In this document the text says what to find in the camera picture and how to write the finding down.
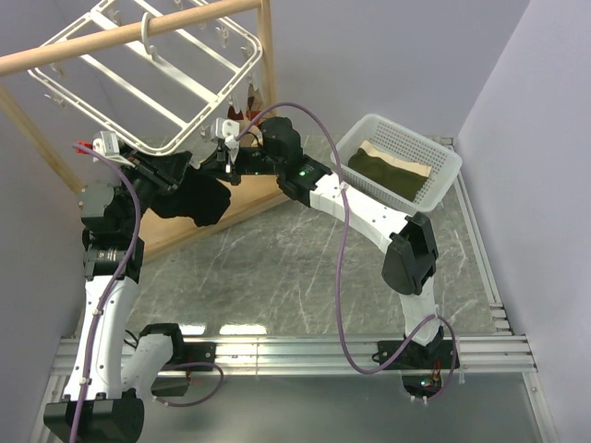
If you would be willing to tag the beige garment in basket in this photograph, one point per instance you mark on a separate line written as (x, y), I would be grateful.
(412, 167)

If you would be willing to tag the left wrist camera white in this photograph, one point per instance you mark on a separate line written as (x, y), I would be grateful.
(105, 143)

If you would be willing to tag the brown patterned sock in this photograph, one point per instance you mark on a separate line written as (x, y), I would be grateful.
(246, 100)

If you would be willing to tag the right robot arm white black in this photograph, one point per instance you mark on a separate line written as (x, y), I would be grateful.
(407, 242)

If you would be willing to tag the black underwear shorts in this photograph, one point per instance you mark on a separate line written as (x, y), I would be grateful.
(201, 198)

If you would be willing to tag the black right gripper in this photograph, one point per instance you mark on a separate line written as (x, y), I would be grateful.
(224, 166)

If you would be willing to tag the white perforated plastic basket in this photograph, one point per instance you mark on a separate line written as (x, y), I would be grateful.
(404, 144)

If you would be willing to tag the white plastic clip hanger frame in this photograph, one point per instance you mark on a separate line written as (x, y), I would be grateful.
(157, 93)

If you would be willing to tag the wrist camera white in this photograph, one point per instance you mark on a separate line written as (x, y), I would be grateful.
(105, 143)
(227, 131)

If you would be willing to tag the aluminium rail frame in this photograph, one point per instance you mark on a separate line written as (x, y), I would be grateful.
(259, 355)

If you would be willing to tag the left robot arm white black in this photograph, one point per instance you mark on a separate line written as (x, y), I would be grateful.
(103, 400)

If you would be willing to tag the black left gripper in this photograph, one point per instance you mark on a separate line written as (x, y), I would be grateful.
(167, 170)

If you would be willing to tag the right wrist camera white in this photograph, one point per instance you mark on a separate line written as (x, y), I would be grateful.
(227, 131)

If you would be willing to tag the dark green garment in basket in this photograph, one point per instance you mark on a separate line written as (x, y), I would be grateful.
(401, 182)

